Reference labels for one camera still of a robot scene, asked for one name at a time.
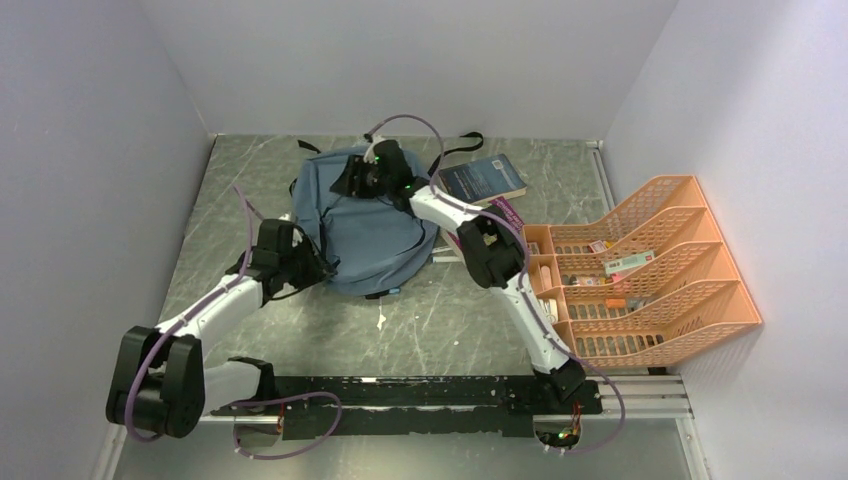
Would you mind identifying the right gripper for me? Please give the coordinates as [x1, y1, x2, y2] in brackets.
[328, 155, 392, 200]

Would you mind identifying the blue student backpack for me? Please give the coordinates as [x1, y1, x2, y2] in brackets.
[290, 145, 444, 296]

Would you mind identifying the dark blue book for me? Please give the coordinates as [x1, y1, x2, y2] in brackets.
[438, 154, 527, 204]

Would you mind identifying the purple colourful book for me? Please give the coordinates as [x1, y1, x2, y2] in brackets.
[438, 195, 528, 261]

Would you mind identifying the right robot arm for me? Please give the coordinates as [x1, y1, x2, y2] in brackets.
[361, 135, 586, 414]

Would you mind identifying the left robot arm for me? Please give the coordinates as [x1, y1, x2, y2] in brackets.
[105, 219, 336, 442]

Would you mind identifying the white marker pen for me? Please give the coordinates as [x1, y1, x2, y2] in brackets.
[430, 256, 464, 263]

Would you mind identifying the orange desk organizer tray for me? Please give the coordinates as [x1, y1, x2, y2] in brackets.
[523, 225, 575, 349]

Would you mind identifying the teal box in rack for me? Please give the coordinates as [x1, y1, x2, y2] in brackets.
[604, 250, 655, 276]

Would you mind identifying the orange plastic file rack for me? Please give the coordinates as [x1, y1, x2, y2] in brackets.
[549, 175, 762, 368]

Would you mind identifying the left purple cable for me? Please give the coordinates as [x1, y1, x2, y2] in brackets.
[124, 185, 343, 462]

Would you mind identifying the purple cable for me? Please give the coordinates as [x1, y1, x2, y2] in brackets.
[124, 185, 343, 462]
[364, 115, 627, 456]

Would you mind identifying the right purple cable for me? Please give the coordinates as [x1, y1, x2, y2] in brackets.
[364, 115, 627, 456]

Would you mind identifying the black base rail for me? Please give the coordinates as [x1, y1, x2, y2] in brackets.
[208, 375, 602, 440]

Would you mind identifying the aluminium frame rail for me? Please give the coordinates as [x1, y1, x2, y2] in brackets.
[112, 374, 694, 423]

